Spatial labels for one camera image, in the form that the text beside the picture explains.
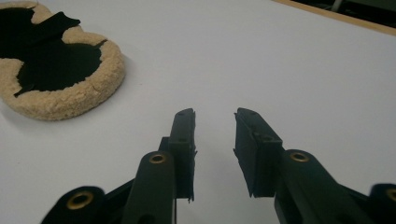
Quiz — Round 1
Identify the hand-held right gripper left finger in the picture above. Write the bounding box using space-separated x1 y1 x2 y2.
121 107 197 224

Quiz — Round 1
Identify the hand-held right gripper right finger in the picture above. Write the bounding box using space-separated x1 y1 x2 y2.
233 107 375 224

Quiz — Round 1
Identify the beige fleece black cloth garment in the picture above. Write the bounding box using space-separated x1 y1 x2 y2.
0 0 127 121

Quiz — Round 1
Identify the grey metal stand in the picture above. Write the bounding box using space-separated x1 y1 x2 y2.
330 0 344 13

